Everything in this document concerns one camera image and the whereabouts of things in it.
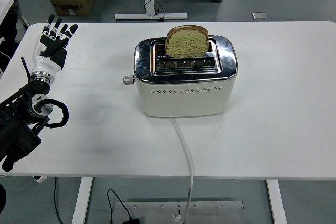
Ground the grey floor socket plate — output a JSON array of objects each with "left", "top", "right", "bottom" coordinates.
[{"left": 251, "top": 12, "right": 268, "bottom": 21}]

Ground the brown bread slice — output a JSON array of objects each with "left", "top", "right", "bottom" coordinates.
[{"left": 164, "top": 24, "right": 210, "bottom": 59}]

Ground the grey metal plate with screws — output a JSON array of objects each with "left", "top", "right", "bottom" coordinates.
[{"left": 111, "top": 201, "right": 245, "bottom": 224}]

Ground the black adapter cable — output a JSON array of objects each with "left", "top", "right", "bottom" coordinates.
[{"left": 106, "top": 189, "right": 132, "bottom": 221}]

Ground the brown cardboard box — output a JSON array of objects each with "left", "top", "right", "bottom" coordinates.
[{"left": 49, "top": 0, "right": 97, "bottom": 17}]

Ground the grey toaster knob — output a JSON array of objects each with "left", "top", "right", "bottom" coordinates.
[{"left": 122, "top": 74, "right": 136, "bottom": 86}]

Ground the black hanging cable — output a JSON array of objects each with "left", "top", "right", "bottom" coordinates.
[{"left": 53, "top": 176, "right": 65, "bottom": 224}]

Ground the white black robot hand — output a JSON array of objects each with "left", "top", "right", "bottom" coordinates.
[{"left": 30, "top": 13, "right": 79, "bottom": 78}]

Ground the white side table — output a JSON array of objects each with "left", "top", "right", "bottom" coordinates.
[{"left": 0, "top": 0, "right": 15, "bottom": 23}]

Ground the white toaster power cord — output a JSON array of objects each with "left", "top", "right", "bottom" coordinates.
[{"left": 169, "top": 117, "right": 195, "bottom": 224}]

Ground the cream and chrome toaster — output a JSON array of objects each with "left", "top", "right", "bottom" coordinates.
[{"left": 122, "top": 34, "right": 239, "bottom": 118}]

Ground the white table leg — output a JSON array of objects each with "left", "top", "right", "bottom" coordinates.
[
  {"left": 265, "top": 179, "right": 288, "bottom": 224},
  {"left": 71, "top": 177, "right": 95, "bottom": 224}
]

